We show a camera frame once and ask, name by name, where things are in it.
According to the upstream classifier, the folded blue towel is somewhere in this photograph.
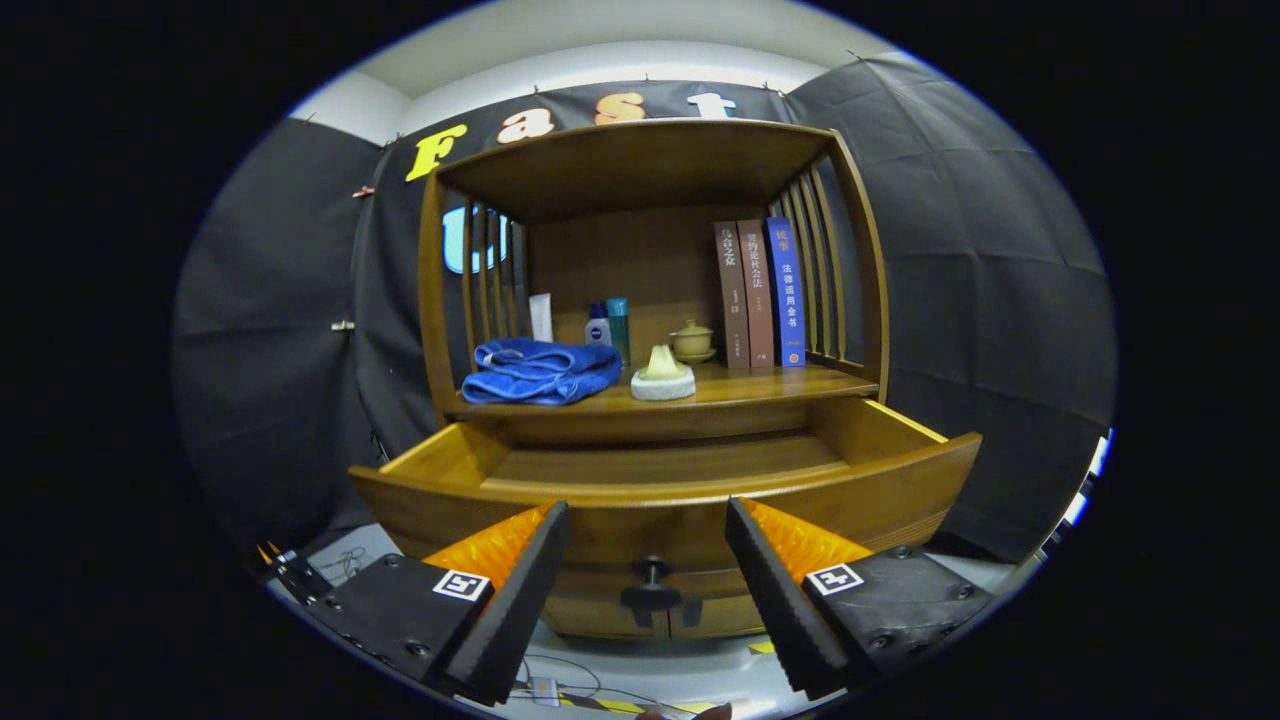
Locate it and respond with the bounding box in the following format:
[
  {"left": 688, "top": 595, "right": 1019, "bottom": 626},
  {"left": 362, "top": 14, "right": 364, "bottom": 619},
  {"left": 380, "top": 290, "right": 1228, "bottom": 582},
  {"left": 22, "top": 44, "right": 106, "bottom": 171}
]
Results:
[{"left": 462, "top": 337, "right": 623, "bottom": 407}]

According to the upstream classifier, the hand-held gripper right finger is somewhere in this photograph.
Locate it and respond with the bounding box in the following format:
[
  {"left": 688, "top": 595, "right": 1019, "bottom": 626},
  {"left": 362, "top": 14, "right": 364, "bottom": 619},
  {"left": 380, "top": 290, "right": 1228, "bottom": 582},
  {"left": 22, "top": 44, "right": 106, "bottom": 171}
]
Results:
[{"left": 725, "top": 496, "right": 996, "bottom": 701}]

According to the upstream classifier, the blue book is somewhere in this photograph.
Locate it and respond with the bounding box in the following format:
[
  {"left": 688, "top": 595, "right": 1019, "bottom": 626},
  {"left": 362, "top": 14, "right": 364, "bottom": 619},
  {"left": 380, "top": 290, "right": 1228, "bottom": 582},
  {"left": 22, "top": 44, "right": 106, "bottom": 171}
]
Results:
[{"left": 765, "top": 216, "right": 807, "bottom": 368}]

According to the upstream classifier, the dark brown book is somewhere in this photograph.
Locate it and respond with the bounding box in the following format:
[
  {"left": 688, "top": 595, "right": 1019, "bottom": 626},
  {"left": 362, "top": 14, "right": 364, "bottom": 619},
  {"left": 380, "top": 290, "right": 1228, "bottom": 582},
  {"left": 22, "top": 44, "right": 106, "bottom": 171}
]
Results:
[{"left": 713, "top": 221, "right": 751, "bottom": 370}]

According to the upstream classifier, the wooden countertop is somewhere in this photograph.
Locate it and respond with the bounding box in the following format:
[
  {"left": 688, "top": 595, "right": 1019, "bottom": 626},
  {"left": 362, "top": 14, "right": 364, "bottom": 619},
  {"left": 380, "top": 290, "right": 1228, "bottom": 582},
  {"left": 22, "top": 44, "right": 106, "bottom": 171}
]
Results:
[{"left": 445, "top": 360, "right": 881, "bottom": 421}]

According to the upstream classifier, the pale green soap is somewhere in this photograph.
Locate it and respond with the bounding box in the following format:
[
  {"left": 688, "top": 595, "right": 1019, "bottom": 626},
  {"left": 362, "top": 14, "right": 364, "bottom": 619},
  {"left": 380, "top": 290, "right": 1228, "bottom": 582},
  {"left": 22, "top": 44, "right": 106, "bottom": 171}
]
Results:
[{"left": 638, "top": 344, "right": 689, "bottom": 382}]

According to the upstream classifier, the beige lidded teacup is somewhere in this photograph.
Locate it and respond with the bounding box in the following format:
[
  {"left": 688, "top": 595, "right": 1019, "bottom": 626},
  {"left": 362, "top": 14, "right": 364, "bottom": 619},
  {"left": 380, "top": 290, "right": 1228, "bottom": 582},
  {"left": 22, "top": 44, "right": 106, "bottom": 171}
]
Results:
[{"left": 669, "top": 320, "right": 717, "bottom": 364}]

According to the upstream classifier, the wooden drawer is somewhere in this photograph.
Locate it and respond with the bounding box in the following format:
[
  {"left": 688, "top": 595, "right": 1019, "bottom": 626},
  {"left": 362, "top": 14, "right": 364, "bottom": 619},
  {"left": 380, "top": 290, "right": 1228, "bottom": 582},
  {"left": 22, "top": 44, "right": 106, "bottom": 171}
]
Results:
[{"left": 348, "top": 397, "right": 984, "bottom": 613}]

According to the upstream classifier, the small black electronic box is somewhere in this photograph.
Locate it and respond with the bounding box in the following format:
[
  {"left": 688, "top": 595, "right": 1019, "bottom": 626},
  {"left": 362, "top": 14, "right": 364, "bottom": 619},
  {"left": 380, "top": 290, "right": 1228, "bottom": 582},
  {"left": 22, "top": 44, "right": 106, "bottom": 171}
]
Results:
[{"left": 262, "top": 548, "right": 333, "bottom": 603}]

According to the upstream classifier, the yellow black striped tape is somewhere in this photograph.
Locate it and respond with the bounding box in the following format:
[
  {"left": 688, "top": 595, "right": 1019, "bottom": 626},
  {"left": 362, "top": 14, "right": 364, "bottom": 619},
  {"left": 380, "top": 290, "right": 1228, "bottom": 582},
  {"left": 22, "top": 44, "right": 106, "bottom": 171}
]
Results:
[{"left": 560, "top": 695, "right": 701, "bottom": 717}]

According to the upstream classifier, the thin grey floor cable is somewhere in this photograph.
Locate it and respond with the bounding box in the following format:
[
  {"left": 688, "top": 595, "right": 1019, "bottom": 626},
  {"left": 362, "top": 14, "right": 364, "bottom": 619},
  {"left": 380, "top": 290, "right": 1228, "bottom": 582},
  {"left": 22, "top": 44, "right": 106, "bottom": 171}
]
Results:
[{"left": 520, "top": 655, "right": 641, "bottom": 706}]

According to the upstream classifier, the wooden cabinet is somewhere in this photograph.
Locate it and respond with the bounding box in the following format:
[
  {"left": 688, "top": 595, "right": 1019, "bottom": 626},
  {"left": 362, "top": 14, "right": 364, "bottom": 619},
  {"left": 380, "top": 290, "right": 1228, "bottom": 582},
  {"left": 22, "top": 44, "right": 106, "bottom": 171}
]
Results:
[{"left": 418, "top": 118, "right": 891, "bottom": 641}]

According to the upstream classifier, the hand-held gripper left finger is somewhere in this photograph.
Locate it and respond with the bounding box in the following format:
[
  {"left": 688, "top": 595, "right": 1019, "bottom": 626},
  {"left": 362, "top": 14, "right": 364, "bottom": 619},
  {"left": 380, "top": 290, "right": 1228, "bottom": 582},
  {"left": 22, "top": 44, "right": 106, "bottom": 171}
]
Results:
[{"left": 270, "top": 500, "right": 571, "bottom": 707}]

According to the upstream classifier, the reddish brown book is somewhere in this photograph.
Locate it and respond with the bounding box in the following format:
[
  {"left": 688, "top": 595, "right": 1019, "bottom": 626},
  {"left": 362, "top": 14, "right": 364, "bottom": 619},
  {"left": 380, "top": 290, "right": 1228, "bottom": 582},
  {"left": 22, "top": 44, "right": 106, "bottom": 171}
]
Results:
[{"left": 737, "top": 219, "right": 776, "bottom": 369}]

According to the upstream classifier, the wooden cabinet door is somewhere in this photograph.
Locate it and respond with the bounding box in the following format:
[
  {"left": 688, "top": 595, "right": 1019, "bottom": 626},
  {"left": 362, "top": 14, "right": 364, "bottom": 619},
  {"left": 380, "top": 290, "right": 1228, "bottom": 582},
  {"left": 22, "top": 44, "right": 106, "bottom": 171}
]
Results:
[
  {"left": 668, "top": 590, "right": 771, "bottom": 639},
  {"left": 545, "top": 595, "right": 671, "bottom": 641}
]

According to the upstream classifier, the black backdrop cloth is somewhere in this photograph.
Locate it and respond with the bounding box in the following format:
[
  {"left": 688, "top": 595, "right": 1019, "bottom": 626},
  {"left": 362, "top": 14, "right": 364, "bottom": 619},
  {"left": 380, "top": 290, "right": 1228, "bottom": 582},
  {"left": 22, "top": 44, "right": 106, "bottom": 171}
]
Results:
[{"left": 170, "top": 55, "right": 1116, "bottom": 561}]

